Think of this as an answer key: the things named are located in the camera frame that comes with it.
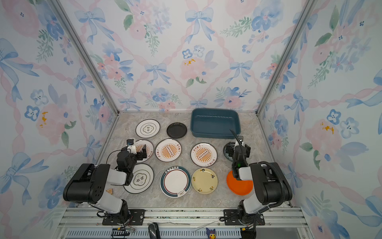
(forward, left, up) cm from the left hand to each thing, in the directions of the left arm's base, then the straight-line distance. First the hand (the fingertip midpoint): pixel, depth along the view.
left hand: (139, 144), depth 93 cm
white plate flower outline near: (-19, -5, -7) cm, 21 cm away
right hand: (+1, -63, 0) cm, 63 cm away
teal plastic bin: (+25, -50, -8) cm, 57 cm away
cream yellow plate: (-20, -40, -7) cm, 46 cm away
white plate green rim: (-20, -24, -8) cm, 32 cm away
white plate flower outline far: (+18, 0, -7) cm, 20 cm away
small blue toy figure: (-45, -42, -5) cm, 62 cm away
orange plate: (-24, -59, -6) cm, 64 cm away
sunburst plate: (0, -17, -7) cm, 19 cm away
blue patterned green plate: (-5, -55, +3) cm, 55 cm away
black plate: (+15, -22, -6) cm, 27 cm away
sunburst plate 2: (-3, -41, -7) cm, 42 cm away
